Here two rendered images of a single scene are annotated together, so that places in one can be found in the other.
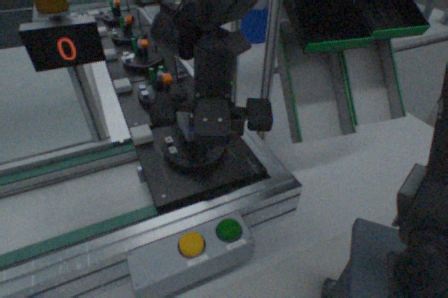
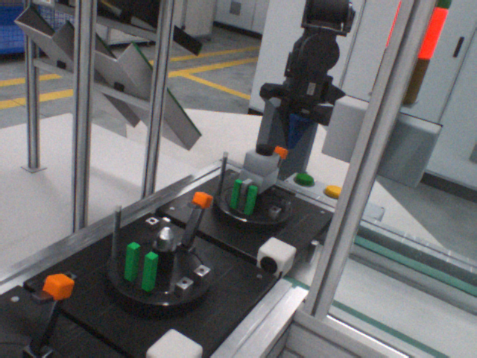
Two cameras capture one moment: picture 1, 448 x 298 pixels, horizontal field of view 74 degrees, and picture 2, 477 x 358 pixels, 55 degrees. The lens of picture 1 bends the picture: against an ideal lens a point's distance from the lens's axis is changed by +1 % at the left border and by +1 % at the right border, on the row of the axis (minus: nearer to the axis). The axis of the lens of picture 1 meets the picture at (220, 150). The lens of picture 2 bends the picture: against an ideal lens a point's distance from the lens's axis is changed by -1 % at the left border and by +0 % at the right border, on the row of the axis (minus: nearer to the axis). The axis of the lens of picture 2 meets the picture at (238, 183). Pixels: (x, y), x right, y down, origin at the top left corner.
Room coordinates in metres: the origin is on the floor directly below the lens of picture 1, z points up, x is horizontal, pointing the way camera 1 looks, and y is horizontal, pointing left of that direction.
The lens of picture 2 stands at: (0.99, 0.59, 1.38)
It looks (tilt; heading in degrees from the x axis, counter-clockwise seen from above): 26 degrees down; 229
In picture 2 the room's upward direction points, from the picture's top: 12 degrees clockwise
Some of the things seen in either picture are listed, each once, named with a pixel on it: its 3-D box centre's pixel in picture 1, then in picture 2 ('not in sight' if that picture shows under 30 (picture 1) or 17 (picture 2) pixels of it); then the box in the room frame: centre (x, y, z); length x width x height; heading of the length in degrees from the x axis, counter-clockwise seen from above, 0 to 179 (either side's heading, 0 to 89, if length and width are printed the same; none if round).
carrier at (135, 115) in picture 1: (161, 83); (162, 253); (0.73, 0.16, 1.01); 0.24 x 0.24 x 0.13; 24
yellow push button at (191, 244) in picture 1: (191, 245); (334, 193); (0.27, 0.05, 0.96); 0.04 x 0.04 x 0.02
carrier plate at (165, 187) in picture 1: (194, 154); (250, 215); (0.50, 0.06, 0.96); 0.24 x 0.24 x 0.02; 24
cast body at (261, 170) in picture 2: (190, 115); (258, 167); (0.51, 0.06, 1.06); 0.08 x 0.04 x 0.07; 24
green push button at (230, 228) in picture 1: (229, 230); (304, 180); (0.30, -0.02, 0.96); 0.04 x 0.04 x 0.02
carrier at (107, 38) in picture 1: (127, 27); not in sight; (1.18, 0.36, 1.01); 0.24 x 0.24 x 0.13; 24
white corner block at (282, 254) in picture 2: (141, 137); (275, 258); (0.55, 0.19, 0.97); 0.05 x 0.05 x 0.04; 24
